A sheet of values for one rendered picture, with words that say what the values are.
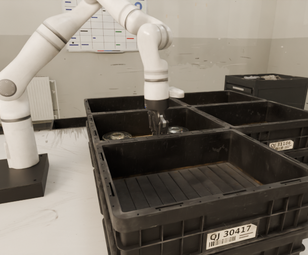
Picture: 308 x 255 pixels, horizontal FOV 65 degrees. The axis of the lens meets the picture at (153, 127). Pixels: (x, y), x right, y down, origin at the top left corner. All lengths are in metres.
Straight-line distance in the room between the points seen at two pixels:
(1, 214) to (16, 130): 0.27
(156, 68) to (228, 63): 3.99
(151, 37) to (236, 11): 4.09
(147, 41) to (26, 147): 0.56
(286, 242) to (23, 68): 0.83
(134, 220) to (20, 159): 0.66
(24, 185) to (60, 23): 0.52
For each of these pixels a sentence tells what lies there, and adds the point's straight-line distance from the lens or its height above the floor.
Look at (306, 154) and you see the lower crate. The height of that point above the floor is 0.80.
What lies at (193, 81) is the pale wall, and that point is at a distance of 4.33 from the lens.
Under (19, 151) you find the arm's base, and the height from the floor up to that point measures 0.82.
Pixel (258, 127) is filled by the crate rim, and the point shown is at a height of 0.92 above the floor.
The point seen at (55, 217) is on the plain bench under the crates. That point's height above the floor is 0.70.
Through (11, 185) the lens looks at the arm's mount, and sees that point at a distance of 0.89.
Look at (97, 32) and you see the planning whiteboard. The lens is 3.84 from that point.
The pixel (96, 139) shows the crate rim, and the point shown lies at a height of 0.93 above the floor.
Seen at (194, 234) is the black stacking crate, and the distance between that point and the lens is 0.43.
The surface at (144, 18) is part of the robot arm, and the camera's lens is 0.76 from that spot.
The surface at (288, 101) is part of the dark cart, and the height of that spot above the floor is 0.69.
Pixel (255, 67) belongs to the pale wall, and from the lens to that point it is 5.01.
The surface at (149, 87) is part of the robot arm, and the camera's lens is 0.71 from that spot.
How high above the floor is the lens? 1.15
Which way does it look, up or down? 18 degrees down
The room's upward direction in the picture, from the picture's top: straight up
